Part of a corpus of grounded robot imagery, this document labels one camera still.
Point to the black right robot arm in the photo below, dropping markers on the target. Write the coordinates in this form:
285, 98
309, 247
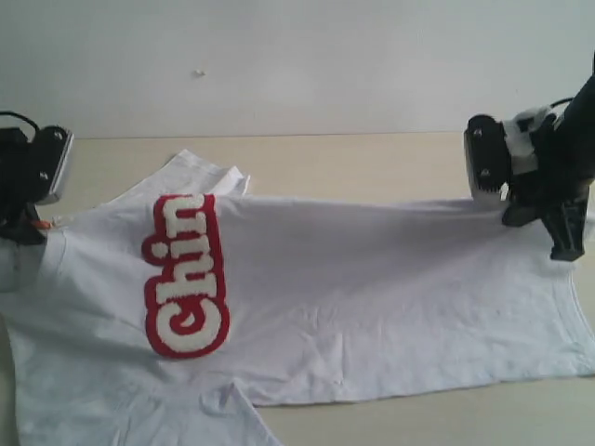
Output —
579, 109

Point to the orange clothing tag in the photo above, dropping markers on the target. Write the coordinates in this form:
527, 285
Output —
46, 225

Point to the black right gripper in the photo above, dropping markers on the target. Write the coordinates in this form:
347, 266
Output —
556, 192

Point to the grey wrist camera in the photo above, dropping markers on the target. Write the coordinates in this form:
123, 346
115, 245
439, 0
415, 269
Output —
487, 159
50, 161

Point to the white t-shirt red lettering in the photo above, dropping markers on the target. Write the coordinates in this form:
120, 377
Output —
167, 316

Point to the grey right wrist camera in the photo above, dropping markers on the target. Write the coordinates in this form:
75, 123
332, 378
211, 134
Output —
487, 159

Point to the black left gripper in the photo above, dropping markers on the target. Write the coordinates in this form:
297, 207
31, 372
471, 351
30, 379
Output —
20, 222

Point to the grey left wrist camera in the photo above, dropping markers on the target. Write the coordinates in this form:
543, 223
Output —
50, 161

